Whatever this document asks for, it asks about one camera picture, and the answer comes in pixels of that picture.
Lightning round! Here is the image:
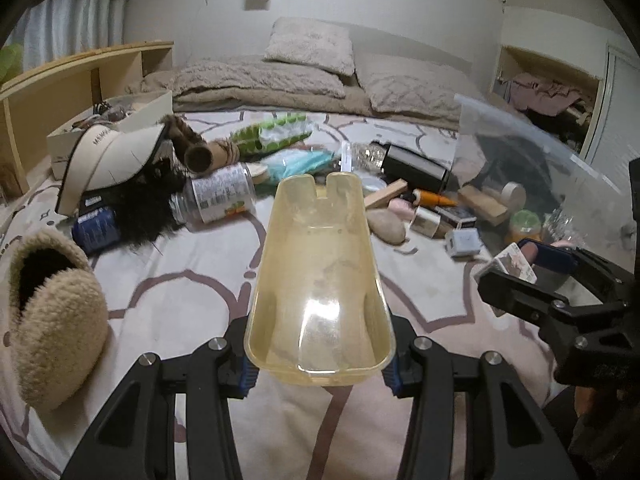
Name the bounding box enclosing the pile of small accessories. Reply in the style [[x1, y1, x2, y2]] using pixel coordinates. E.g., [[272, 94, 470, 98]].
[[75, 100, 141, 131]]

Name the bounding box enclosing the yellow translucent tray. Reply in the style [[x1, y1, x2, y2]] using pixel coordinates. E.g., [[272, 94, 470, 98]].
[[243, 171, 397, 387]]

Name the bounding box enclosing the person's right hand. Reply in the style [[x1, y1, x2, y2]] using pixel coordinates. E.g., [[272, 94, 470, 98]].
[[572, 382, 606, 413]]

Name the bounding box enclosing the clear plastic storage container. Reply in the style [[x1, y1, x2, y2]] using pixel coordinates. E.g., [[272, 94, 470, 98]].
[[452, 92, 640, 281]]

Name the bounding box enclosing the orange tube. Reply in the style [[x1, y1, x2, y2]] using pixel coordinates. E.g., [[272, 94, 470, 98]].
[[412, 188, 459, 209]]

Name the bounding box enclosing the white open box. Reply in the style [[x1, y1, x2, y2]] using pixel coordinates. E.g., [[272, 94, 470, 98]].
[[47, 91, 174, 181]]

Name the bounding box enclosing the clear bag white strip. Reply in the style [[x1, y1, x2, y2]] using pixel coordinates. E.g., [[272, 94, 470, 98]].
[[340, 140, 386, 174]]

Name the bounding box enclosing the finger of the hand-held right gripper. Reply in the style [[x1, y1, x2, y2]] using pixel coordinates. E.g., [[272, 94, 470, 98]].
[[474, 265, 601, 361], [517, 239, 621, 286]]

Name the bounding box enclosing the green lidded jar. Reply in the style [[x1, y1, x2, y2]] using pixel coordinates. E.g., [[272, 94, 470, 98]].
[[507, 210, 544, 244]]

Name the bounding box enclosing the teal wet wipes packet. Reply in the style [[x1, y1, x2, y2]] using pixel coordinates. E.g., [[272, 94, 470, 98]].
[[262, 150, 334, 184]]

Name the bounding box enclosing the dark clothes pile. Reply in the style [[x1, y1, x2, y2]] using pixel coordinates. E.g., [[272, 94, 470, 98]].
[[527, 105, 591, 146]]

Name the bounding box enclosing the pink small item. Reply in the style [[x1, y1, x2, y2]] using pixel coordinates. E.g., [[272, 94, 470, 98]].
[[387, 197, 419, 219]]

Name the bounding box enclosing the beige duvet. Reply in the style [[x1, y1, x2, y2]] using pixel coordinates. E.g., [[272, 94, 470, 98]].
[[125, 60, 501, 132]]

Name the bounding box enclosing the beige fuzzy slipper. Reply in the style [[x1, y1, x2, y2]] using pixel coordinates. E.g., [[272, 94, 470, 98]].
[[7, 227, 109, 411]]

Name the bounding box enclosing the black box white lid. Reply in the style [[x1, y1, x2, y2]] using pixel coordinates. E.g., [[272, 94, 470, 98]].
[[382, 144, 451, 194]]

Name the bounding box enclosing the small white box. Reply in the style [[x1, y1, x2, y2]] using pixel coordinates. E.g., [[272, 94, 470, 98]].
[[410, 207, 441, 239]]

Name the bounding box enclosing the wooden block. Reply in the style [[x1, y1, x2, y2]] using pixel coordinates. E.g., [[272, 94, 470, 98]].
[[459, 185, 506, 226], [364, 179, 409, 210]]

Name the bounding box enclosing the clear labelled plastic bottle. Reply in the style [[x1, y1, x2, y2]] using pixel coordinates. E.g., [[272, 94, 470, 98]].
[[170, 162, 259, 226]]

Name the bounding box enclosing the small fuzzy pillow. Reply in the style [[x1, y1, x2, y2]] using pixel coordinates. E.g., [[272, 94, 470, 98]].
[[263, 16, 355, 77]]

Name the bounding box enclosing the wardrobe niche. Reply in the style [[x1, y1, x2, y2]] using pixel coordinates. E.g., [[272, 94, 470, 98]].
[[492, 45, 604, 156]]

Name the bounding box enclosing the pale blue curtain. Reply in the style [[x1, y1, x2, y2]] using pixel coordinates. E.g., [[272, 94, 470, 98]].
[[10, 0, 126, 61]]

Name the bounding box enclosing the wooden bedside shelf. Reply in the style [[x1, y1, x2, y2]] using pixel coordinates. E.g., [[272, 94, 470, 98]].
[[0, 42, 175, 199]]

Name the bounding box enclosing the silver tiara crown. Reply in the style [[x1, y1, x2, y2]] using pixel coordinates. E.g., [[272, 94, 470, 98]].
[[542, 210, 569, 241]]

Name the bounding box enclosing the white sliding door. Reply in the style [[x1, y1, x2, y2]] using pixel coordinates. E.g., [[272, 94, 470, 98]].
[[580, 42, 640, 186]]

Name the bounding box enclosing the black fur wig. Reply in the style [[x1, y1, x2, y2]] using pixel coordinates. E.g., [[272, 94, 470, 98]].
[[102, 160, 191, 256]]

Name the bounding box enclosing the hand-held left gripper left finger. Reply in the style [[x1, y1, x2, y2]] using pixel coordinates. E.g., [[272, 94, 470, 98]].
[[60, 312, 258, 480]]

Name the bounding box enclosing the blue can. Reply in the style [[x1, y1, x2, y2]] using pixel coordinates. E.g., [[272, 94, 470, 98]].
[[72, 205, 121, 254]]

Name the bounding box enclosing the pink clothes pile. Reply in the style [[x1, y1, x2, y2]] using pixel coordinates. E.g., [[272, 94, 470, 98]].
[[510, 72, 584, 111]]

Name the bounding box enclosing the large beige pillow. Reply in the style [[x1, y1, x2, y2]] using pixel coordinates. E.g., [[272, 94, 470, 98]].
[[356, 52, 489, 116]]

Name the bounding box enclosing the beige visor cap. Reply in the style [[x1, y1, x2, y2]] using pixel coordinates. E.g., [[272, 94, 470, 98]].
[[55, 122, 169, 214]]

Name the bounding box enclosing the grey folded quilt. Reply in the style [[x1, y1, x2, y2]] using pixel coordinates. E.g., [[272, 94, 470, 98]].
[[172, 60, 347, 101]]

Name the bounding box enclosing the green dotted plastic pack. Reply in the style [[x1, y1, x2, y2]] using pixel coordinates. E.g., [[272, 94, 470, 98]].
[[230, 114, 311, 156]]

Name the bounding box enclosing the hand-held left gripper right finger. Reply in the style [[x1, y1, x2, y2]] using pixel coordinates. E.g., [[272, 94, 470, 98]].
[[382, 312, 581, 480]]

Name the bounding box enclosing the green plush toy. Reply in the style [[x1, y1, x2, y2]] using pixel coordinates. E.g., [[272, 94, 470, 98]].
[[0, 42, 24, 86]]

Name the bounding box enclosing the white charger plug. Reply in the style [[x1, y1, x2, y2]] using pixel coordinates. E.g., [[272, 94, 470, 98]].
[[445, 227, 484, 260]]

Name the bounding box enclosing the small printed card box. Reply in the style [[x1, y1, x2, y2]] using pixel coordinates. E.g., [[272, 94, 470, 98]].
[[492, 242, 539, 284]]

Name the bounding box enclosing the pink patterned bed sheet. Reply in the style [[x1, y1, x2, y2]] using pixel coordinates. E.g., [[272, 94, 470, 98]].
[[0, 105, 640, 480]]

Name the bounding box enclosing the beige stone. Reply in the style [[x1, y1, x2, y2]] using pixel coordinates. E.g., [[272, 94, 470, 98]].
[[367, 208, 407, 246]]

